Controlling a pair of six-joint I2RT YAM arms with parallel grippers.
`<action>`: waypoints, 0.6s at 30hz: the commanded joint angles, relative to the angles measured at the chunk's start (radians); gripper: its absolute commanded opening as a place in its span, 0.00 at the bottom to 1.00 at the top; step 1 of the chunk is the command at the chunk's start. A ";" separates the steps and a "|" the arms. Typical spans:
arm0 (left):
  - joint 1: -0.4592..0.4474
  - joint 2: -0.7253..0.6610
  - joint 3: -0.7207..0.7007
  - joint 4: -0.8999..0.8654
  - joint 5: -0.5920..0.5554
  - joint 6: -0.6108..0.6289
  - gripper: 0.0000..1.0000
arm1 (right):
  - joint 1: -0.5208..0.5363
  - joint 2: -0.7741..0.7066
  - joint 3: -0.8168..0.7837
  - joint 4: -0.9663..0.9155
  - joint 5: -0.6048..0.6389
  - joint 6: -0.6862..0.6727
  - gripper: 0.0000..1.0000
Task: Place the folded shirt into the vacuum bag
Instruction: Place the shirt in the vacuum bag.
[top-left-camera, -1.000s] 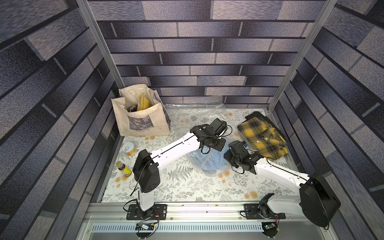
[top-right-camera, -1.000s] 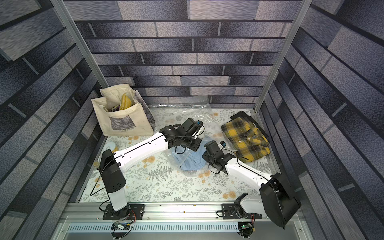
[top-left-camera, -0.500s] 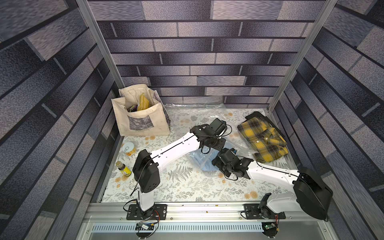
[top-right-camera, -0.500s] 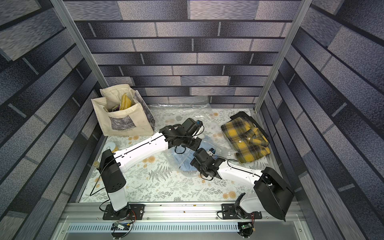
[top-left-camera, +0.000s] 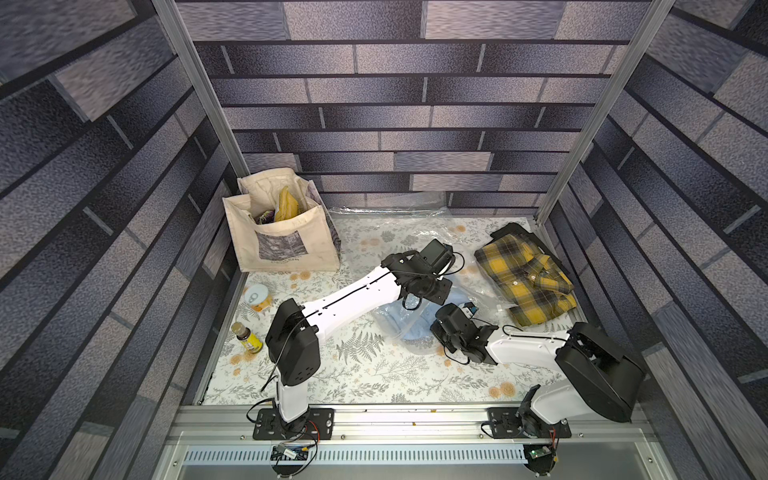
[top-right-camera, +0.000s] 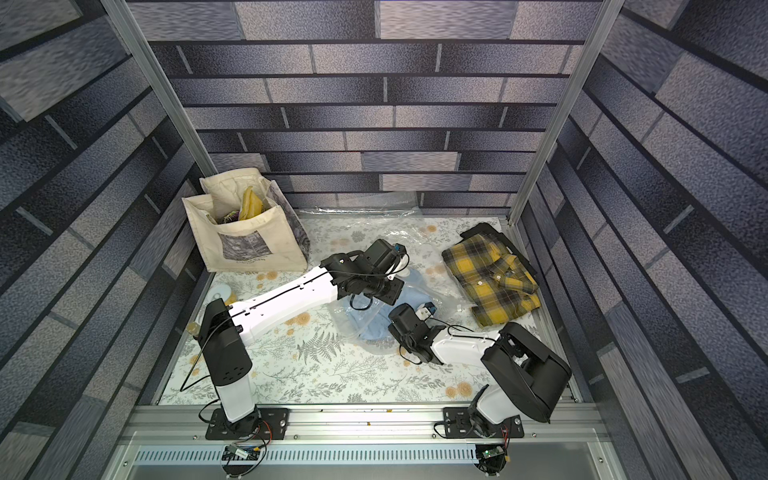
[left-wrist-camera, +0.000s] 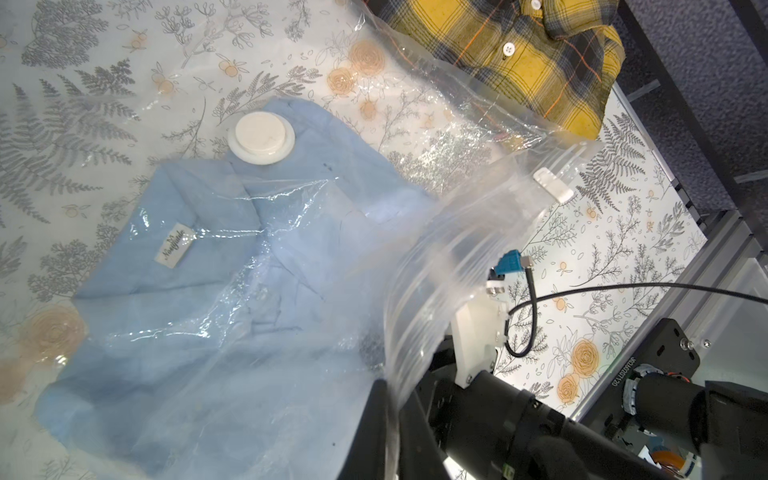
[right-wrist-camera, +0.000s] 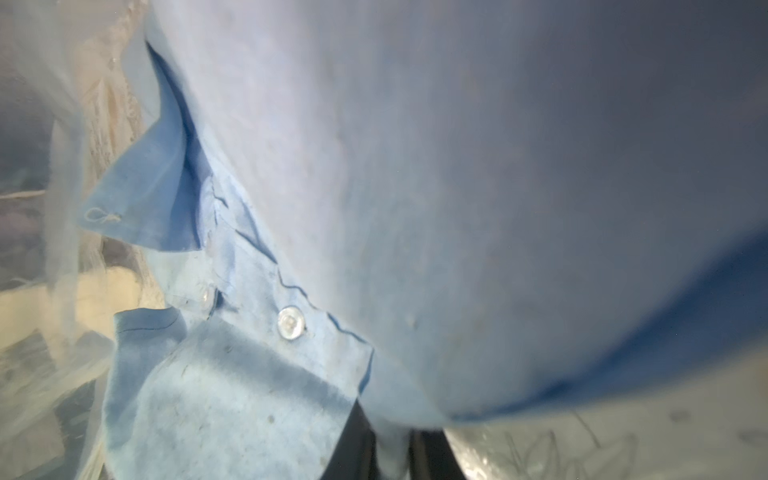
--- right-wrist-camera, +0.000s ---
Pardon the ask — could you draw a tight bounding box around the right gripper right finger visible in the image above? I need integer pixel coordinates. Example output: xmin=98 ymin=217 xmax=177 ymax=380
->
xmin=409 ymin=430 xmax=466 ymax=480

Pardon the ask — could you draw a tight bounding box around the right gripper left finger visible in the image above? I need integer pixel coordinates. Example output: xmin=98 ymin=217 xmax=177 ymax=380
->
xmin=320 ymin=402 xmax=377 ymax=480

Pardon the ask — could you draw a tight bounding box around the light blue shirt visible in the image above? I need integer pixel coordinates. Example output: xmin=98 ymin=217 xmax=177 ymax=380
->
xmin=81 ymin=1 xmax=767 ymax=479

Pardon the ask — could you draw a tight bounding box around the clear plastic vacuum bag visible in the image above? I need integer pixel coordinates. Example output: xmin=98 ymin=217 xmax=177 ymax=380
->
xmin=1 ymin=1 xmax=162 ymax=479

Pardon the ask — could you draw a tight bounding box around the floral patterned table cloth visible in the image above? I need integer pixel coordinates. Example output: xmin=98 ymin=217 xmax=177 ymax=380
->
xmin=446 ymin=345 xmax=767 ymax=479

